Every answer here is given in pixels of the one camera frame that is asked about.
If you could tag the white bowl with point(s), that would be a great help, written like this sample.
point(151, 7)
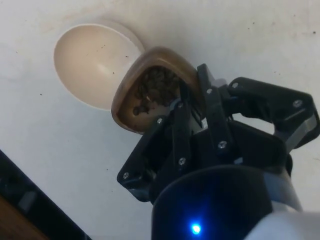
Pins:
point(87, 62)

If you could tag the coffee beans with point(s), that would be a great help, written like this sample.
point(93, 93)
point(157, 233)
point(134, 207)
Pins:
point(157, 85)

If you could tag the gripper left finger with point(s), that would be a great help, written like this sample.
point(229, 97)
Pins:
point(181, 140)

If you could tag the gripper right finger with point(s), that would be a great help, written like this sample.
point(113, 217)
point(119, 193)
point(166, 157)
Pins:
point(275, 100)

